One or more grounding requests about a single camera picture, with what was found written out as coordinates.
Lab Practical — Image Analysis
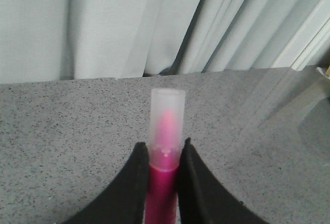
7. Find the light grey curtain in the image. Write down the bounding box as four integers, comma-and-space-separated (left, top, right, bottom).
1, 0, 329, 83

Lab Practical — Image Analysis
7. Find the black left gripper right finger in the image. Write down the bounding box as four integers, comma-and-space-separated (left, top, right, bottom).
177, 138, 266, 223

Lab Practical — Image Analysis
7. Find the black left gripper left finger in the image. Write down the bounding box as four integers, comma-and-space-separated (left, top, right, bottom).
64, 142, 149, 223

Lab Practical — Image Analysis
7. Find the pink highlighter pen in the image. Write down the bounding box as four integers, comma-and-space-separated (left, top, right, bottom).
145, 88, 186, 223

